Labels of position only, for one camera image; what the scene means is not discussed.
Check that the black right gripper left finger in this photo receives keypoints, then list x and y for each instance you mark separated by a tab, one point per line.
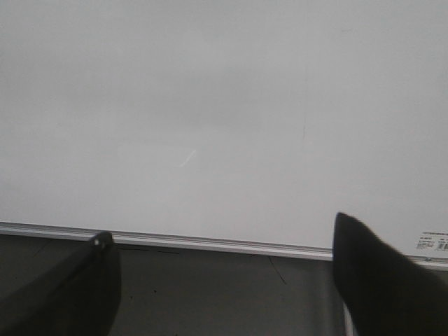
79	296

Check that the white barcode label sticker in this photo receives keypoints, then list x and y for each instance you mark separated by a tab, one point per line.
433	241

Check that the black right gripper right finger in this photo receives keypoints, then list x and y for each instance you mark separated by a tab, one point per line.
385	292

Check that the white whiteboard with aluminium frame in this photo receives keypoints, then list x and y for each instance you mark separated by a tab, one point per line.
241	126

